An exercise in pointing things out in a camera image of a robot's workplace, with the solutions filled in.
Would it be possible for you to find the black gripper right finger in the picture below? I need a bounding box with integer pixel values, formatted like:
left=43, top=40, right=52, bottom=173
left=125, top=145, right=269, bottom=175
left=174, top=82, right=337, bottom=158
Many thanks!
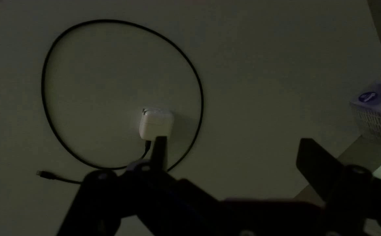
left=296, top=136, right=381, bottom=236

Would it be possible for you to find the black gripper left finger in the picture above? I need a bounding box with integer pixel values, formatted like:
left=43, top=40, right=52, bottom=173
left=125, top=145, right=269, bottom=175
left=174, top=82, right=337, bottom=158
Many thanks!
left=56, top=135, right=226, bottom=236

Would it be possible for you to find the white charger block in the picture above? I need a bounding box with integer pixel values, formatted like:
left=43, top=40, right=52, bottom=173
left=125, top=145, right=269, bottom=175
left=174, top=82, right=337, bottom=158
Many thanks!
left=137, top=104, right=175, bottom=141

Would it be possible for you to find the thin black cable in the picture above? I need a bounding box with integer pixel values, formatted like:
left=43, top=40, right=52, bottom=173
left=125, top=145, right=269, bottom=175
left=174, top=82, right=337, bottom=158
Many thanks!
left=36, top=18, right=205, bottom=184

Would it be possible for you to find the pale tissue box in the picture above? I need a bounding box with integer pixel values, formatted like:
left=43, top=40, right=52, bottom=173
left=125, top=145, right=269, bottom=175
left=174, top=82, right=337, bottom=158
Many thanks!
left=349, top=69, right=381, bottom=152

